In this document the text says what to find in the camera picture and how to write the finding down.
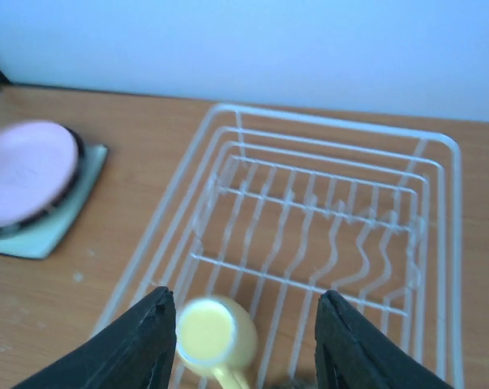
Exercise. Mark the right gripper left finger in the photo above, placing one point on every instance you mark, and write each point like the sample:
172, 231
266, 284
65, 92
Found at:
134, 351

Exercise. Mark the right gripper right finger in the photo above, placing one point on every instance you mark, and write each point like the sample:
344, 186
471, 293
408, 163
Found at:
352, 353

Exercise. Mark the yellow mug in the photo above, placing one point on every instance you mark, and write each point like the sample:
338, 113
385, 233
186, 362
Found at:
216, 339

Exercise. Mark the white wire dish rack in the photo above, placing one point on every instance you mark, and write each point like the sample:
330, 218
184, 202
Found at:
272, 209

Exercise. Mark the pink plate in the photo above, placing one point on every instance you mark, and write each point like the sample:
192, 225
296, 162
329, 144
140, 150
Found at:
25, 170

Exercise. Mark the white square plate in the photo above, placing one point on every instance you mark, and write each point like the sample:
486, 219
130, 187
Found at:
39, 239

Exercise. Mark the black striped round plate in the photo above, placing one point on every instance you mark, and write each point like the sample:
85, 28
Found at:
71, 182

